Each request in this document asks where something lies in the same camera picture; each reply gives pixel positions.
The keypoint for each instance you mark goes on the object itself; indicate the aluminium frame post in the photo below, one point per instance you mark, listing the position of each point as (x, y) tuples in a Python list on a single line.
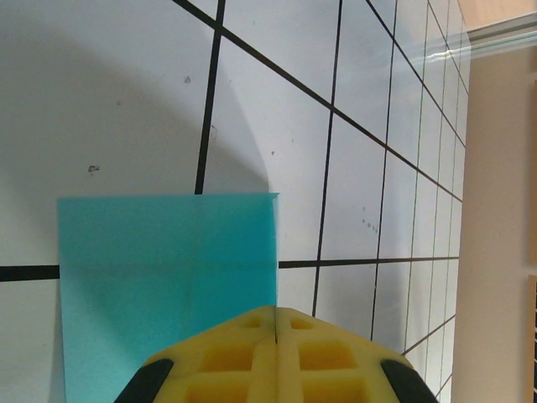
[(503, 33)]

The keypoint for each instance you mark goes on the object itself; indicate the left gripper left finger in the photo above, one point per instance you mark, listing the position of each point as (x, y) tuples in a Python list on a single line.
[(218, 365)]

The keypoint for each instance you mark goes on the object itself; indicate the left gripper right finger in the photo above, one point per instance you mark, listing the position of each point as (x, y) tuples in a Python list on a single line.
[(331, 365)]

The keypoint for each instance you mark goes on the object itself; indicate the light blue cloth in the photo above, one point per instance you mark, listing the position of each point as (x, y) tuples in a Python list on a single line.
[(147, 260)]

